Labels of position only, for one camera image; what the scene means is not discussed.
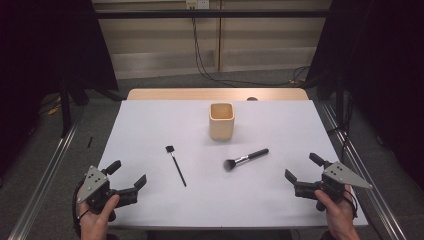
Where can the person's left hand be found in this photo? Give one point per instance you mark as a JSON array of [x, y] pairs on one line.
[[95, 223]]

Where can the black stand post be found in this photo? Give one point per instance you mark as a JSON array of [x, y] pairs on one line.
[[65, 110]]

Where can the thin black makeup brush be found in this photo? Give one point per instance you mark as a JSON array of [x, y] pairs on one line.
[[176, 166]]

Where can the white wall outlet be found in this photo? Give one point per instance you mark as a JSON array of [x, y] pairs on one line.
[[197, 4]]

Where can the black horizontal bar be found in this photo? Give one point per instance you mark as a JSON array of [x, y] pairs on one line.
[[213, 13]]

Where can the white table mat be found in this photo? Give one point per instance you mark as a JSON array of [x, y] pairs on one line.
[[206, 200]]

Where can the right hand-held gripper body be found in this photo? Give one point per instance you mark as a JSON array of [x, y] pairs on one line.
[[343, 175]]

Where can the black powder brush silver ferrule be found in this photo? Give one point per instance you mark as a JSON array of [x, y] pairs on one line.
[[246, 158]]

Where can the small black floor item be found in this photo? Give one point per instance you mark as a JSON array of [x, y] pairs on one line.
[[89, 142]]

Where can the beige square cup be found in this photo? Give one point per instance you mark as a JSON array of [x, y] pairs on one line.
[[221, 128]]

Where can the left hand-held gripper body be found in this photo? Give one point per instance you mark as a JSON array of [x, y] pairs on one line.
[[90, 182]]

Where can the person's right hand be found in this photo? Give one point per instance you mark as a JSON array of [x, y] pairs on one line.
[[338, 216]]

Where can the metal floor rail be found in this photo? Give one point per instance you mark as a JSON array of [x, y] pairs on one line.
[[366, 186], [43, 186]]

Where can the black curtain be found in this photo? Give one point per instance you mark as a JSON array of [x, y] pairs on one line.
[[40, 50], [383, 66]]

